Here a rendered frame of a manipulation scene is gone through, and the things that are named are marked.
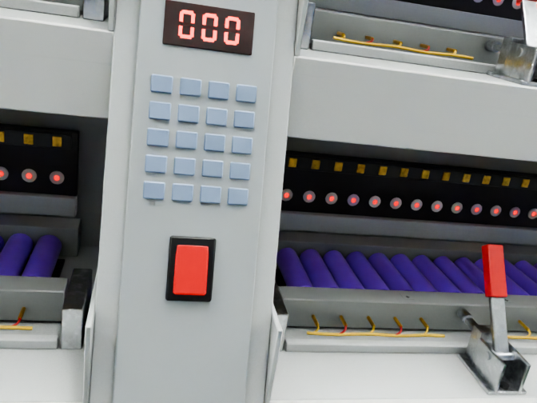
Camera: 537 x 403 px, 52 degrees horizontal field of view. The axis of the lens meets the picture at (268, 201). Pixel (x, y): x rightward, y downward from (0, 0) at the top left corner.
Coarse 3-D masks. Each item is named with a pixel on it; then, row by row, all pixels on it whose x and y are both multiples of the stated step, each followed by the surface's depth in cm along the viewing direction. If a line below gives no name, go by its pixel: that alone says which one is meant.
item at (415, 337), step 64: (320, 192) 49; (384, 192) 50; (448, 192) 51; (512, 192) 52; (320, 256) 48; (384, 256) 48; (448, 256) 50; (512, 256) 52; (320, 320) 39; (384, 320) 40; (448, 320) 41; (512, 320) 42; (320, 384) 34; (384, 384) 34; (448, 384) 35; (512, 384) 36
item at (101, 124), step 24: (0, 120) 45; (24, 120) 46; (48, 120) 46; (72, 120) 47; (96, 120) 47; (96, 144) 47; (288, 144) 51; (312, 144) 51; (336, 144) 52; (360, 144) 52; (96, 168) 47; (480, 168) 55; (504, 168) 56; (528, 168) 56; (96, 192) 47; (48, 216) 47; (96, 216) 48; (96, 240) 48
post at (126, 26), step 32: (128, 0) 28; (288, 0) 30; (128, 32) 28; (288, 32) 30; (128, 64) 28; (288, 64) 30; (128, 96) 28; (288, 96) 30; (128, 128) 28; (128, 160) 28; (256, 288) 30; (96, 320) 29; (256, 320) 31; (96, 352) 29; (256, 352) 31; (96, 384) 29; (256, 384) 31
